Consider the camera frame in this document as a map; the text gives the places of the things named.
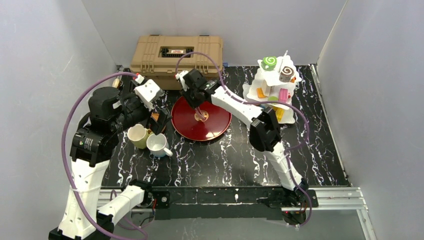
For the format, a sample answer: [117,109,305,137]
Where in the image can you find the pink handled metal tongs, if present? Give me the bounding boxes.
[194,107,208,122]

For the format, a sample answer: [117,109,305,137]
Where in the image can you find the white grey mug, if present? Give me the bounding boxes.
[146,132,173,158]

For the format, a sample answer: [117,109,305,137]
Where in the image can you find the yellow green mug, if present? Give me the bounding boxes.
[127,124,153,149]

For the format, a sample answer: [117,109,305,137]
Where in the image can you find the red round tray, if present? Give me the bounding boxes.
[171,97,232,142]

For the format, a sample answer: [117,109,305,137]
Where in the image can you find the tan plastic toolbox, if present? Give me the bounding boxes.
[129,35,224,90]

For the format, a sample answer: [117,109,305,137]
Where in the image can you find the orange toy cake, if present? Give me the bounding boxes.
[256,87,267,99]

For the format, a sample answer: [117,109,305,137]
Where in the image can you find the white toy cake slice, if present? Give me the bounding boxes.
[261,80,272,97]

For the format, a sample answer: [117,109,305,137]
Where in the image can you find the green toy macaron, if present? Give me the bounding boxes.
[268,96,279,102]

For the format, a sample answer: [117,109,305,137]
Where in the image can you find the green swirl roll cake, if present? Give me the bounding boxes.
[260,56,278,71]

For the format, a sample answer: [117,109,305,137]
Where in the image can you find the white tiered cake stand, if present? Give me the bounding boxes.
[243,53,303,105]

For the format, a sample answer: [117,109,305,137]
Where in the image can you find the yellow toy cake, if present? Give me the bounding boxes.
[273,107,285,123]

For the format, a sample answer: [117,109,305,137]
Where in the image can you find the pink toy cake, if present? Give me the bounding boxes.
[278,88,289,103]

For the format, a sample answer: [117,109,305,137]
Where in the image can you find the brown swirl roll cake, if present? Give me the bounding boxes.
[279,66,296,83]

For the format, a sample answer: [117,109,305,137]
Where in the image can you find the wooden coaster stack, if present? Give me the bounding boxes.
[151,113,166,133]

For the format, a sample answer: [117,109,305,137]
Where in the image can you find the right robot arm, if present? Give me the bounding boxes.
[175,69,308,201]

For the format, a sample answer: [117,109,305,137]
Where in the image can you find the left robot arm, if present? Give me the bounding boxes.
[48,83,170,240]

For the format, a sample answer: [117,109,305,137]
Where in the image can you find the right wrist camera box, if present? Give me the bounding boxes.
[175,73,189,92]

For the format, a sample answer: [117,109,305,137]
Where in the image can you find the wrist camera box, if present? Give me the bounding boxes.
[175,73,189,92]
[134,73,163,111]

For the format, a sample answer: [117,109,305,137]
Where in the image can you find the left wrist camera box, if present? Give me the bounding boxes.
[134,73,163,111]

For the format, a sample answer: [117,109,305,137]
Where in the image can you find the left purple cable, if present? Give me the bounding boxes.
[61,71,149,240]

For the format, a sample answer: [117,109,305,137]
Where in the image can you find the purple cable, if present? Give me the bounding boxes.
[174,51,313,227]
[61,71,149,240]

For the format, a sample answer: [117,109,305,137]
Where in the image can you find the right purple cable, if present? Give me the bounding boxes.
[174,51,313,227]

